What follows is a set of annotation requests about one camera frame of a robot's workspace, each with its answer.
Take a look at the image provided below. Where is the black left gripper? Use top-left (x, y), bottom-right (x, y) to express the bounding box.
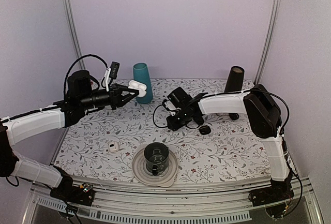
top-left (80, 83), bottom-right (139, 110)

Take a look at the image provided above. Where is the white earbuds charging case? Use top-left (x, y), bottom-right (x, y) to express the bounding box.
top-left (128, 80), bottom-right (147, 98)

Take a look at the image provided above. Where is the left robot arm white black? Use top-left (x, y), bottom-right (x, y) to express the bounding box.
top-left (1, 70), bottom-right (147, 200)

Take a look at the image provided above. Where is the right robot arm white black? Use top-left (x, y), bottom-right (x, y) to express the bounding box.
top-left (166, 84), bottom-right (290, 201)

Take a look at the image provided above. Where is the black earbud case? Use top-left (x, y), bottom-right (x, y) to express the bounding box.
top-left (199, 125), bottom-right (211, 135)

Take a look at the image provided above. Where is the small white earbud case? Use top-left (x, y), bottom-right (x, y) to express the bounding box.
top-left (108, 141), bottom-right (119, 153)

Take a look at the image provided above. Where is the teal plastic cup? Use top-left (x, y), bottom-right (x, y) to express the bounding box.
top-left (133, 63), bottom-right (153, 104)

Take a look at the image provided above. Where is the white floral table mat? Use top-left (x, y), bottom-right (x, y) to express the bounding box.
top-left (54, 79), bottom-right (270, 184)

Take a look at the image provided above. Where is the dark brown plastic cup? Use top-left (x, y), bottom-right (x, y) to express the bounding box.
top-left (224, 66), bottom-right (245, 93)

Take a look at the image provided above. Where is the dark green glass mug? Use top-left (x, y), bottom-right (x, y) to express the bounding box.
top-left (144, 142), bottom-right (169, 176)

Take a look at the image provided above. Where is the beige round plate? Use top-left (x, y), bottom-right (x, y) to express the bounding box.
top-left (132, 142), bottom-right (179, 188)

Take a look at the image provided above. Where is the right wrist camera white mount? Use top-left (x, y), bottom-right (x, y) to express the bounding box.
top-left (162, 99), bottom-right (178, 112)

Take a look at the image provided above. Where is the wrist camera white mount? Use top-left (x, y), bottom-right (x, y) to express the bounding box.
top-left (162, 99), bottom-right (178, 112)
top-left (104, 62), bottom-right (120, 92)

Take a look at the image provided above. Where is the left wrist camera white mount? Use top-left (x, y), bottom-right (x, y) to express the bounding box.
top-left (104, 62), bottom-right (120, 92)

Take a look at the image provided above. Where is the black right camera cable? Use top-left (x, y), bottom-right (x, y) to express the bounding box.
top-left (152, 103), bottom-right (171, 129)

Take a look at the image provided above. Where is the black camera cable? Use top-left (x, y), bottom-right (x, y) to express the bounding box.
top-left (63, 54), bottom-right (109, 98)
top-left (152, 103), bottom-right (171, 129)

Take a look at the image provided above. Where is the black left camera cable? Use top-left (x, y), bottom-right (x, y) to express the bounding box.
top-left (63, 54), bottom-right (109, 98)

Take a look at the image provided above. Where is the left aluminium frame post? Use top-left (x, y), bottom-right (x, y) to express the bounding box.
top-left (62, 0), bottom-right (83, 58)

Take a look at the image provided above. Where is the aluminium frame post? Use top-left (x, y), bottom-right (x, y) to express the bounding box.
top-left (62, 0), bottom-right (83, 58)
top-left (254, 0), bottom-right (281, 84)

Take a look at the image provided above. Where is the aluminium front rail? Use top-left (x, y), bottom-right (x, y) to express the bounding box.
top-left (22, 177), bottom-right (327, 223)

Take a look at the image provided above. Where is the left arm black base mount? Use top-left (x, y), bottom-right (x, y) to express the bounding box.
top-left (50, 181), bottom-right (96, 206)

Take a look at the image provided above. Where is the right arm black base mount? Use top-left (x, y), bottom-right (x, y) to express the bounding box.
top-left (248, 180), bottom-right (294, 206)

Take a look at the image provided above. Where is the right aluminium frame post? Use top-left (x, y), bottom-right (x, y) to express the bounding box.
top-left (254, 0), bottom-right (281, 84)

